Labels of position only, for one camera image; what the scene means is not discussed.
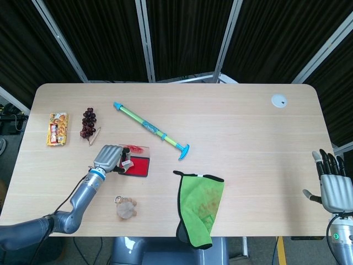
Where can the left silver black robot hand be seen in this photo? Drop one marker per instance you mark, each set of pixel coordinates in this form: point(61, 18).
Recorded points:
point(109, 157)

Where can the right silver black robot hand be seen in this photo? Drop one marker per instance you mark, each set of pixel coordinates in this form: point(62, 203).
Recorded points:
point(335, 190)

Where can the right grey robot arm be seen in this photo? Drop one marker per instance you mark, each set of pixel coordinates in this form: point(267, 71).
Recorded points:
point(342, 240)

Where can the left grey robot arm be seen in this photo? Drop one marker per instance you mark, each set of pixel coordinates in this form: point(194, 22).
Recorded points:
point(71, 204)

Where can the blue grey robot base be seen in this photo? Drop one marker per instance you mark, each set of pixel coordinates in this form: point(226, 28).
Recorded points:
point(165, 252)

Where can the red ink pad with lid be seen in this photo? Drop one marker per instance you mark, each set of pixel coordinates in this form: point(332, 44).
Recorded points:
point(139, 165)

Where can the beige wooden stick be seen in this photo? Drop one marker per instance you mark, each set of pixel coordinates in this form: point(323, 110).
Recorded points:
point(95, 136)

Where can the dark red grape bunch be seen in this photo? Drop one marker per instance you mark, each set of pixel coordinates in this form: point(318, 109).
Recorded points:
point(88, 122)

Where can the green blue toy water pump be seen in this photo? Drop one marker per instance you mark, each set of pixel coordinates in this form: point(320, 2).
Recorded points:
point(150, 128)

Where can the yellow orange snack box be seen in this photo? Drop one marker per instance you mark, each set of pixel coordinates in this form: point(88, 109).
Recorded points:
point(57, 129)

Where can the green microfibre cloth black trim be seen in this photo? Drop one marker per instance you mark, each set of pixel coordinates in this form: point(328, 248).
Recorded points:
point(200, 204)

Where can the black equipment on floor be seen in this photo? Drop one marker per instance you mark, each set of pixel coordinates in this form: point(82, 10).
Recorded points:
point(11, 118)

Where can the grey aluminium screen post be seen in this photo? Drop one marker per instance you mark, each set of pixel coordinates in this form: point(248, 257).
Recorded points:
point(226, 41)
point(146, 41)
point(62, 41)
point(13, 99)
point(322, 49)

